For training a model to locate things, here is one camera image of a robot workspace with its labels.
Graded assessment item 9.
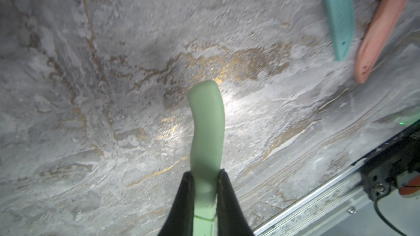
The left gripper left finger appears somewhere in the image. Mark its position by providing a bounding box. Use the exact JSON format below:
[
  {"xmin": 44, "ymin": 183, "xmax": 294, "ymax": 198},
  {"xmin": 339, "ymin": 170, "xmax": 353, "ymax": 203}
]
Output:
[{"xmin": 158, "ymin": 171, "xmax": 195, "ymax": 236}]

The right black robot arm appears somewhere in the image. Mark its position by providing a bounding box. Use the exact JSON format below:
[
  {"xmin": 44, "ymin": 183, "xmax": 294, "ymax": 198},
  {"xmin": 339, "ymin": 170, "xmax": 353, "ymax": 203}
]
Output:
[{"xmin": 360, "ymin": 130, "xmax": 420, "ymax": 202}]

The pink fruit knife right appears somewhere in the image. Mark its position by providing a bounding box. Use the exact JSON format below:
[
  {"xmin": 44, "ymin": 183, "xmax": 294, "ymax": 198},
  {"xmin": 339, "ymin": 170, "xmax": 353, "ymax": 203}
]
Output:
[{"xmin": 355, "ymin": 0, "xmax": 408, "ymax": 84}]

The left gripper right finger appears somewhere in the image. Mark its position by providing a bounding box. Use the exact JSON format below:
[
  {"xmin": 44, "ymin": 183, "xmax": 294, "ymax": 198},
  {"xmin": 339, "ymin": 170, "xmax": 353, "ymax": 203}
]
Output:
[{"xmin": 217, "ymin": 169, "xmax": 254, "ymax": 236}]

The teal fruit knife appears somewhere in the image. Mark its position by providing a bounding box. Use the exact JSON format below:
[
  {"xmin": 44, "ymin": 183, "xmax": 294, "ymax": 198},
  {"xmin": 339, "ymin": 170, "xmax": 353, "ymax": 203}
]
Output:
[{"xmin": 323, "ymin": 0, "xmax": 355, "ymax": 61}]

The green fruit knife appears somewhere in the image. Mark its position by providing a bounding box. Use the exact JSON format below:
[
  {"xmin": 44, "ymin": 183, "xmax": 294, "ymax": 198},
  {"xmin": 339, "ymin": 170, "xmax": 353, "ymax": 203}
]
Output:
[{"xmin": 187, "ymin": 80, "xmax": 225, "ymax": 236}]

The aluminium front rail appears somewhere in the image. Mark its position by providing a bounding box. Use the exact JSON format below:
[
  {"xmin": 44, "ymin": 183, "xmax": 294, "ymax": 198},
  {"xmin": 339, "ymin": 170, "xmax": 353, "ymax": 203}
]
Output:
[{"xmin": 254, "ymin": 156, "xmax": 370, "ymax": 236}]

